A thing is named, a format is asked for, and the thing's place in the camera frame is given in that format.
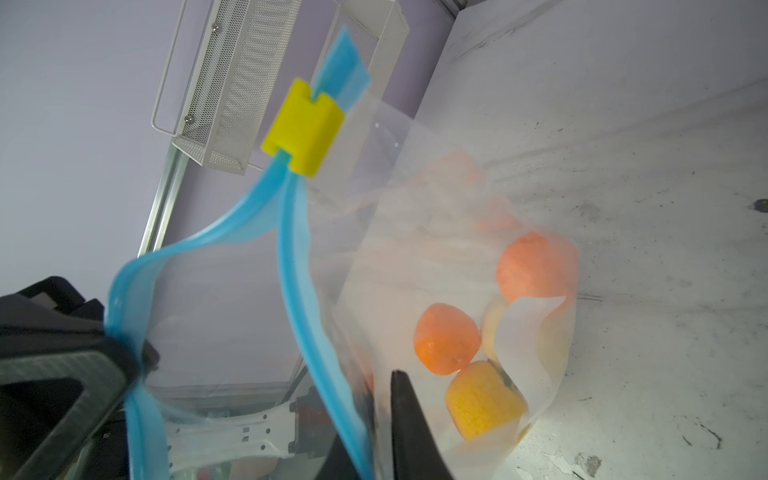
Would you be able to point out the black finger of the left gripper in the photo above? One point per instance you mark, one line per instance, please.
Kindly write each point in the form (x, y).
(51, 405)

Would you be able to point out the large orange fruit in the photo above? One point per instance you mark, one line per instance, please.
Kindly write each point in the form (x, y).
(445, 339)

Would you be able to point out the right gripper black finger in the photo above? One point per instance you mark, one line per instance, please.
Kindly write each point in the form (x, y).
(415, 454)

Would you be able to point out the round yellow lemon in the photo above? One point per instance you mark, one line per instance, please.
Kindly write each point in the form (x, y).
(479, 401)

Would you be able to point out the white mesh two-tier shelf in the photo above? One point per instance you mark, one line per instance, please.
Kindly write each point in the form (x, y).
(223, 69)

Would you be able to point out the clear zip top bag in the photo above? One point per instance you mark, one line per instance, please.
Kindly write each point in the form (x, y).
(315, 281)

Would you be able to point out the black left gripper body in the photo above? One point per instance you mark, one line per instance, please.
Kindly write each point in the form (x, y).
(49, 310)

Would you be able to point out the cream white pear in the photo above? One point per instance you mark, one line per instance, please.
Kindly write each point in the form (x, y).
(526, 329)

